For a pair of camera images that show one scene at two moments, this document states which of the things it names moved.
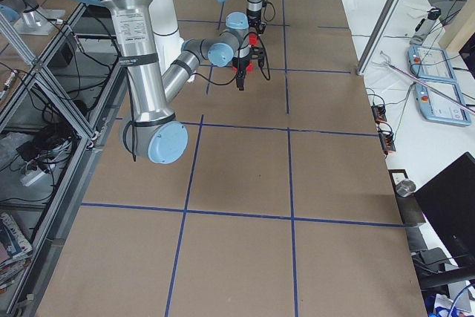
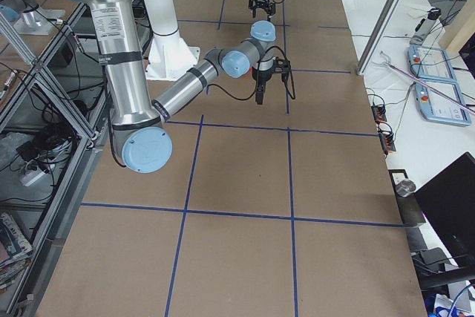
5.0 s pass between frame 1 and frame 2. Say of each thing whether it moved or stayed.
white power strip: stayed
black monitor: stayed
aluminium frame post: stayed
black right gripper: moved
